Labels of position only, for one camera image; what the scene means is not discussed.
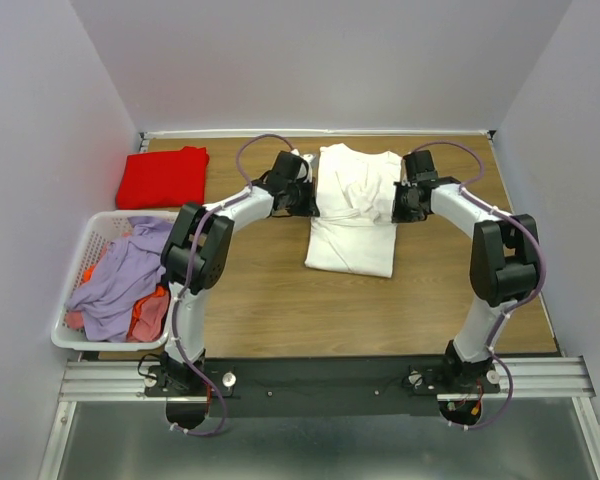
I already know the white t-shirt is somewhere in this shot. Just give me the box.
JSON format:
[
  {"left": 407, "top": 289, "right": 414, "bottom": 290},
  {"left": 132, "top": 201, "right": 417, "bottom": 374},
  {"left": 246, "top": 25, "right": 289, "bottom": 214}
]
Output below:
[{"left": 305, "top": 143, "right": 401, "bottom": 278}]

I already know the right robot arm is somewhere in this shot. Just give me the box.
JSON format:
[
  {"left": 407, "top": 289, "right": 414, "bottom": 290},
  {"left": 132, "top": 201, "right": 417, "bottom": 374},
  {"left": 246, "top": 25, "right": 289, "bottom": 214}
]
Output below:
[{"left": 392, "top": 145, "right": 546, "bottom": 393}]

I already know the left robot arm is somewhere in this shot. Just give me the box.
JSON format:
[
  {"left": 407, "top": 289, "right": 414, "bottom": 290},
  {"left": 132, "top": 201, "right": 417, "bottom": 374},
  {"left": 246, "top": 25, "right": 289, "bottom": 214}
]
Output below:
[{"left": 161, "top": 150, "right": 319, "bottom": 395}]

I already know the folded red t-shirt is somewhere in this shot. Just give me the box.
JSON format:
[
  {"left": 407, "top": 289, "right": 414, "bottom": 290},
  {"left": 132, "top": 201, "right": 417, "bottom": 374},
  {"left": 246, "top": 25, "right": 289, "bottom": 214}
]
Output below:
[{"left": 115, "top": 146, "right": 210, "bottom": 210}]

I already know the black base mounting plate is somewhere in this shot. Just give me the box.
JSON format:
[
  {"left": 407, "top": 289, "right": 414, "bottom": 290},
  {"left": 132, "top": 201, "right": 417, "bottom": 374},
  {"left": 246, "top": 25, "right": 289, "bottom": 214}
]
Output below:
[{"left": 138, "top": 355, "right": 501, "bottom": 423}]

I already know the orange pink garment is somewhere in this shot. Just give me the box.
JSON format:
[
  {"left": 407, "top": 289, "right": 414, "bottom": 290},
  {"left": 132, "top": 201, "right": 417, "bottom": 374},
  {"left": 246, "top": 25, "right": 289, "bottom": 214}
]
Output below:
[{"left": 65, "top": 263, "right": 170, "bottom": 343}]

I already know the white plastic laundry basket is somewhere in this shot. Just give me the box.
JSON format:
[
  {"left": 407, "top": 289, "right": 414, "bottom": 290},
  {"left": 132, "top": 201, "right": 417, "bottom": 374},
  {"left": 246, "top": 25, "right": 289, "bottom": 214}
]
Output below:
[{"left": 51, "top": 210, "right": 177, "bottom": 352}]

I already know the lavender t-shirt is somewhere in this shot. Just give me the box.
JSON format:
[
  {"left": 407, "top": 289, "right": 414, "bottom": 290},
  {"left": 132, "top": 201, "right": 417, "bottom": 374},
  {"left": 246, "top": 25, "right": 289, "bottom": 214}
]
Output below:
[{"left": 65, "top": 216, "right": 172, "bottom": 343}]

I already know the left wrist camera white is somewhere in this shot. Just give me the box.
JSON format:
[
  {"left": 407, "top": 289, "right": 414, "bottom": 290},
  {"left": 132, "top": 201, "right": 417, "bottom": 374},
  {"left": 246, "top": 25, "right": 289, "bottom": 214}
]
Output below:
[{"left": 291, "top": 149, "right": 319, "bottom": 182}]

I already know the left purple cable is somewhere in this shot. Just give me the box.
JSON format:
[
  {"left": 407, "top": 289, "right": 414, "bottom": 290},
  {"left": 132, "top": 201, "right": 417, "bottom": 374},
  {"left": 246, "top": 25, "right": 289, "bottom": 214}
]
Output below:
[{"left": 167, "top": 132, "right": 301, "bottom": 439}]

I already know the purple cable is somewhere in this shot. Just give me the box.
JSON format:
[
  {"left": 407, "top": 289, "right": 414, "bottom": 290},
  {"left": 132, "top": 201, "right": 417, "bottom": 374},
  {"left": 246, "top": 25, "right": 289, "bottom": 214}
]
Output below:
[
  {"left": 409, "top": 141, "right": 549, "bottom": 432},
  {"left": 167, "top": 132, "right": 301, "bottom": 439}
]

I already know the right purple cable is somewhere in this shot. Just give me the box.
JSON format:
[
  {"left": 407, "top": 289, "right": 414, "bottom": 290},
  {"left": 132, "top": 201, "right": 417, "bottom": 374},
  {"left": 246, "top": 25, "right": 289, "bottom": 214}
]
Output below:
[{"left": 409, "top": 141, "right": 549, "bottom": 432}]

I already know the aluminium rail frame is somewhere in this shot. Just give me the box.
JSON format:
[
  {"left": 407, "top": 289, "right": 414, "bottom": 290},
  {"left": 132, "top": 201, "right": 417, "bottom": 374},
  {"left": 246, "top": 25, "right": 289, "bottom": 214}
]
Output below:
[{"left": 39, "top": 356, "right": 600, "bottom": 479}]

